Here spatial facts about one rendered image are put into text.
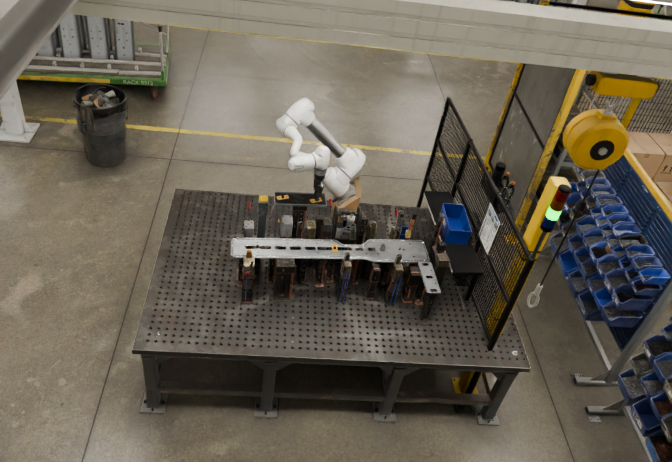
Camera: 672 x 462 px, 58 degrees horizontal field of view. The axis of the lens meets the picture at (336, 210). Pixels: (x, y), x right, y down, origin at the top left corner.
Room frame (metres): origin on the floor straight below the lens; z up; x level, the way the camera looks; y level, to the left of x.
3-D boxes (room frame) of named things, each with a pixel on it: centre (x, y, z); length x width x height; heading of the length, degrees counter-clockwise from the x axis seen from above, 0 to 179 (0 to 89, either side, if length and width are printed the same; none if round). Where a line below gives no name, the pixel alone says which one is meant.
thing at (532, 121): (5.31, -1.71, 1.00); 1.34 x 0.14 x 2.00; 9
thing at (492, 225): (3.20, -1.05, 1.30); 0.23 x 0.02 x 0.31; 13
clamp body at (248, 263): (2.76, 0.49, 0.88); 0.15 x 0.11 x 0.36; 13
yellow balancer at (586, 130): (1.40, -0.64, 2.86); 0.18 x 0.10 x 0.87; 99
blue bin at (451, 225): (3.45, -0.87, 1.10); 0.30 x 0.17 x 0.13; 8
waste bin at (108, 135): (4.93, 2.43, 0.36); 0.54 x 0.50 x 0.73; 9
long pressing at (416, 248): (3.06, -0.02, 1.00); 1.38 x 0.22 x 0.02; 103
